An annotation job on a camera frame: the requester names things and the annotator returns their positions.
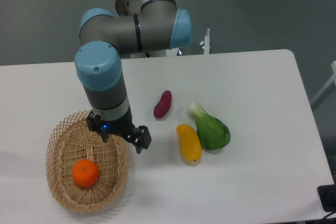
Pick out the white frame at right edge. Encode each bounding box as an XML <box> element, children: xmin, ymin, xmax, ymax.
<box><xmin>310</xmin><ymin>61</ymin><xmax>335</xmax><ymax>111</ymax></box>

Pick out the orange fruit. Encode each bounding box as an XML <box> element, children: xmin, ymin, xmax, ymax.
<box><xmin>71</xmin><ymin>159</ymin><xmax>99</xmax><ymax>187</ymax></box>

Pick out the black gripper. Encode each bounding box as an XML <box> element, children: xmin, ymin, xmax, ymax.
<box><xmin>86</xmin><ymin>110</ymin><xmax>152</xmax><ymax>154</ymax></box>

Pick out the purple sweet potato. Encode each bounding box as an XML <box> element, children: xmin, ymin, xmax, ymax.
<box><xmin>153</xmin><ymin>90</ymin><xmax>172</xmax><ymax>119</ymax></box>

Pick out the white metal clamp stand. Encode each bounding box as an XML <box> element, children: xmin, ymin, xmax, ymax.
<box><xmin>200</xmin><ymin>28</ymin><xmax>211</xmax><ymax>55</ymax></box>

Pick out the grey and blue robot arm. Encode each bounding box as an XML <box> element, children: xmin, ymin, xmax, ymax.
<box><xmin>75</xmin><ymin>0</ymin><xmax>193</xmax><ymax>153</ymax></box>

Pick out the yellow mango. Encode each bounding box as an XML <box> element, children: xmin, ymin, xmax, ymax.
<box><xmin>176</xmin><ymin>124</ymin><xmax>202</xmax><ymax>166</ymax></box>

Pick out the green bok choy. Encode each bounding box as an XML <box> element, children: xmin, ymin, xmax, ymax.
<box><xmin>187</xmin><ymin>101</ymin><xmax>231</xmax><ymax>151</ymax></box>

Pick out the black device at table edge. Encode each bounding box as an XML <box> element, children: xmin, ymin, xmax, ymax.
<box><xmin>317</xmin><ymin>185</ymin><xmax>335</xmax><ymax>212</ymax></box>

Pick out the woven wicker basket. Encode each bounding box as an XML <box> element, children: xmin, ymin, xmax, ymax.
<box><xmin>46</xmin><ymin>111</ymin><xmax>128</xmax><ymax>213</ymax></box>

